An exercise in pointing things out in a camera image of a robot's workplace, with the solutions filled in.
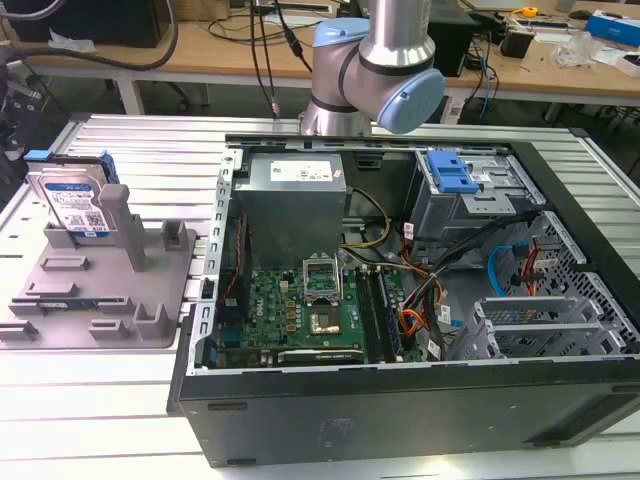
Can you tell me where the metal disk bay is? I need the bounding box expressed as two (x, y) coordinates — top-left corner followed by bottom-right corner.
(452, 320), (626, 360)
(472, 295), (609, 336)

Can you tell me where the hard disk in blue carrier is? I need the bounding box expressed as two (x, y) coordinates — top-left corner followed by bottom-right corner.
(23, 149), (119, 246)

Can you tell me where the grey power supply unit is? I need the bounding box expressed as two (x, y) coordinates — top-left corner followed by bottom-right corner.
(233, 152), (349, 270)

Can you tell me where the green Dell motherboard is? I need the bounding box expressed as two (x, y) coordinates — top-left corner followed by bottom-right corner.
(213, 257), (431, 369)

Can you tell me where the open CPU socket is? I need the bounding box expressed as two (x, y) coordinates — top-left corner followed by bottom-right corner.
(307, 305), (344, 337)

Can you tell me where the RAM stick in slot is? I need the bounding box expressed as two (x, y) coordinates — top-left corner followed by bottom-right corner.
(373, 267), (404, 362)

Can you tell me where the black graphics card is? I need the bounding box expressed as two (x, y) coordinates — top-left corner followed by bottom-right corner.
(276, 348), (367, 368)

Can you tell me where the blue drive bay latch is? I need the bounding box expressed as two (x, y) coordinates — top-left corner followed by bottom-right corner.
(426, 149), (480, 194)

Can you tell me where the metal optical drive cage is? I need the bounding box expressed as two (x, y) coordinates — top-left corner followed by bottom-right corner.
(413, 149), (547, 242)

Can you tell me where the black open PC case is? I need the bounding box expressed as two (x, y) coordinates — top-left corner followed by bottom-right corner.
(166, 127), (640, 470)

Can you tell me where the grey parts rack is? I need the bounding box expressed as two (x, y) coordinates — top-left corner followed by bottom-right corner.
(0, 183), (198, 352)

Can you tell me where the black desktop computer tower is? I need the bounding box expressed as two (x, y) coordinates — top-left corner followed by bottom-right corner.
(427, 4), (477, 79)

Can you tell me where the wooden desk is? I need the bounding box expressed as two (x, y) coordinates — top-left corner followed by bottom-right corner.
(22, 17), (316, 117)
(439, 4), (640, 124)

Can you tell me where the RAM stick on rack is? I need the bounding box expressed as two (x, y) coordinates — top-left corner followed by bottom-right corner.
(37, 298), (101, 310)

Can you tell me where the black box on desk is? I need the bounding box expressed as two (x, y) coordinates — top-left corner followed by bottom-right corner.
(500, 25), (535, 59)

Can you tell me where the black equipment on desk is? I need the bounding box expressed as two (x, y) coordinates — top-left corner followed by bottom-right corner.
(12, 0), (171, 50)

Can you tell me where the clear plastic wrapping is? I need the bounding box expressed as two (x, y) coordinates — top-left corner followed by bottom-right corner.
(551, 32), (605, 67)

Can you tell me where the blue white box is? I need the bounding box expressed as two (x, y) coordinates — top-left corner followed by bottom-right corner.
(584, 12), (640, 49)

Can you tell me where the CPU socket cover frame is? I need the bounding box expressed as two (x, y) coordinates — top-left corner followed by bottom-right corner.
(301, 255), (344, 304)

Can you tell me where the yellow black power wire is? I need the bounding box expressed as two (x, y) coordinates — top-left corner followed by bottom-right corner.
(339, 185), (392, 250)

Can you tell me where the red black wire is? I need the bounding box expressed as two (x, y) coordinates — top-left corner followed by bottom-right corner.
(219, 212), (250, 304)

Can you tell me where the orange yellow wire bundle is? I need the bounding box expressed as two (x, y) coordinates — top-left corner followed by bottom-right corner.
(399, 308), (432, 351)

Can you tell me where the black wire bundle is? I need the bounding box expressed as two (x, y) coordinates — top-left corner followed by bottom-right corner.
(399, 212), (544, 314)

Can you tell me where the blue SATA wire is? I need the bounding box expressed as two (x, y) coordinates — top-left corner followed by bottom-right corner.
(487, 243), (521, 301)

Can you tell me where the black hanging cable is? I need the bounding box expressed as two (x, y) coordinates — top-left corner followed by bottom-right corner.
(248, 0), (281, 121)

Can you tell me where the orange SATA wire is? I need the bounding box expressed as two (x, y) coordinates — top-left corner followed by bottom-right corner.
(519, 239), (544, 301)

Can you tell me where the blue hanging cable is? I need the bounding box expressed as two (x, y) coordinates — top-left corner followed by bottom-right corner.
(469, 37), (501, 119)

